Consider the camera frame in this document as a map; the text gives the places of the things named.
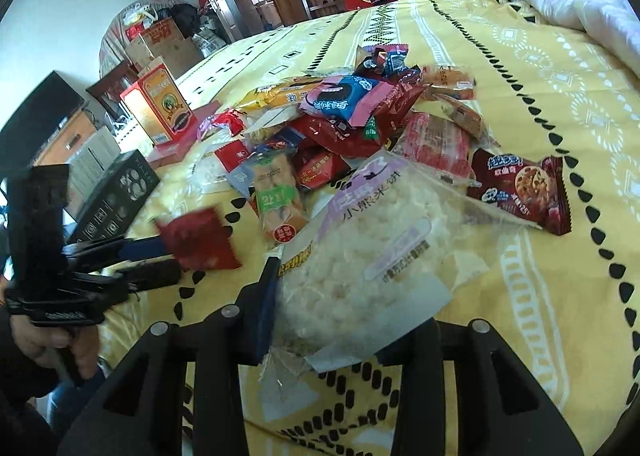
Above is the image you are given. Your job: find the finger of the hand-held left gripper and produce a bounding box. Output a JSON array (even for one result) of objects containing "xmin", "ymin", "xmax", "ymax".
[
  {"xmin": 75, "ymin": 259, "xmax": 182, "ymax": 293},
  {"xmin": 64, "ymin": 235, "xmax": 171, "ymax": 270}
]

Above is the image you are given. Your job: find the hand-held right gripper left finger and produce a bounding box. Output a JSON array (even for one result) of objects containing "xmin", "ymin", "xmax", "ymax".
[{"xmin": 57, "ymin": 256, "xmax": 281, "ymax": 456}]

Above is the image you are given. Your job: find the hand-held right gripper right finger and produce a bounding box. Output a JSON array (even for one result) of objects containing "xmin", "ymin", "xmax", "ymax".
[{"xmin": 380, "ymin": 319, "xmax": 586, "ymax": 456}]

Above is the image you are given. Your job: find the small red snack packet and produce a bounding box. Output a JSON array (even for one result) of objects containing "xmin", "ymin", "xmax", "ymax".
[{"xmin": 154, "ymin": 206, "xmax": 243, "ymax": 271}]

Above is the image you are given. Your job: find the clear rice cracker bag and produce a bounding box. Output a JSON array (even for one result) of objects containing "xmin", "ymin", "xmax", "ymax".
[{"xmin": 260, "ymin": 149, "xmax": 518, "ymax": 379}]

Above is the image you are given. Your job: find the pile of assorted snacks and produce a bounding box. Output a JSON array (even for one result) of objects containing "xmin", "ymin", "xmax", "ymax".
[{"xmin": 195, "ymin": 44, "xmax": 571, "ymax": 247}]

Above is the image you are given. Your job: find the person's left forearm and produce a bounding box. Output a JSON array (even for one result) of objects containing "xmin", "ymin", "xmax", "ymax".
[{"xmin": 0, "ymin": 311, "xmax": 58, "ymax": 456}]

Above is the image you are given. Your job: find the person's left hand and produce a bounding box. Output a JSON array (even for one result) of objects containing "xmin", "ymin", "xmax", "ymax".
[{"xmin": 10, "ymin": 317, "xmax": 102, "ymax": 380}]

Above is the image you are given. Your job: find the black printed box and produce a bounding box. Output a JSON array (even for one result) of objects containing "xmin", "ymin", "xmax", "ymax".
[{"xmin": 67, "ymin": 150, "xmax": 161, "ymax": 244}]

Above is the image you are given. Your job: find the grey printed box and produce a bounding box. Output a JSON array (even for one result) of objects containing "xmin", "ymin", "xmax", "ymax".
[{"xmin": 65, "ymin": 126, "xmax": 121, "ymax": 202}]

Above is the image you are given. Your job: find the wooden drawer dresser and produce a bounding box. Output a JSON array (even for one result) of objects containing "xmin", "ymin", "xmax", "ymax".
[{"xmin": 32, "ymin": 109, "xmax": 96, "ymax": 167}]

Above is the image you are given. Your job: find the flat red box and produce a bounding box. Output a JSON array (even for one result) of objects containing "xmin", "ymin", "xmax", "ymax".
[{"xmin": 147, "ymin": 104, "xmax": 221, "ymax": 167}]

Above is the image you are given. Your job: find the black flat television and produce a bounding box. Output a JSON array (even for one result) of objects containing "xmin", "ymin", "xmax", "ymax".
[{"xmin": 0, "ymin": 70, "xmax": 86, "ymax": 172}]

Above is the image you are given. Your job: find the orange carton box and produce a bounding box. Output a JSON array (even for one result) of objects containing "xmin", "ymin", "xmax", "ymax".
[{"xmin": 120, "ymin": 64, "xmax": 193, "ymax": 144}]

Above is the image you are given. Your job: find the person's leg in jeans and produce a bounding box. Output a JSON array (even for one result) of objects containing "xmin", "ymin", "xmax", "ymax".
[{"xmin": 47, "ymin": 366, "xmax": 108, "ymax": 437}]

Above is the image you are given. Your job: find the dark wooden chair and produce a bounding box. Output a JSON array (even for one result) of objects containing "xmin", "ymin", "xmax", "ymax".
[{"xmin": 86, "ymin": 61, "xmax": 141, "ymax": 122}]

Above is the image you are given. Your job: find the large cardboard box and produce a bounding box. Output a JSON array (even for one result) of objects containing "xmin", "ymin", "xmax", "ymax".
[{"xmin": 125, "ymin": 36, "xmax": 204, "ymax": 78}]

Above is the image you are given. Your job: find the small cardboard box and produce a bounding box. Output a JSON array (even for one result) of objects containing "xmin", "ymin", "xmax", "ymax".
[{"xmin": 136, "ymin": 18, "xmax": 187, "ymax": 48}]

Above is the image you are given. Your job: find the floral covered round board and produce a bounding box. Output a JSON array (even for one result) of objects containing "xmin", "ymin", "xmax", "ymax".
[{"xmin": 99, "ymin": 0, "xmax": 211, "ymax": 82}]

